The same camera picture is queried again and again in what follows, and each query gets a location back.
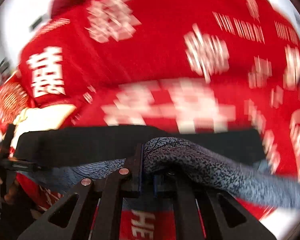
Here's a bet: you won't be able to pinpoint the black pants with patterned waistband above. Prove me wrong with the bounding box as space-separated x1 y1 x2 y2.
13 125 300 209

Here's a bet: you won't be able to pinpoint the person's left hand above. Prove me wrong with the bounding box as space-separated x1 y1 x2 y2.
0 178 20 205

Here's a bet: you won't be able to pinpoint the red pillow gold emblem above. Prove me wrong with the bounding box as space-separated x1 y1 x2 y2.
0 74 36 134

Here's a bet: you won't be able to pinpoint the red sofa cover with lettering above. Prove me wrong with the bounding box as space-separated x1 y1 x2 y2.
14 74 300 240

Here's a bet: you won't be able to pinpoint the red back cushion white characters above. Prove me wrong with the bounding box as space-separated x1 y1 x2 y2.
18 0 300 105

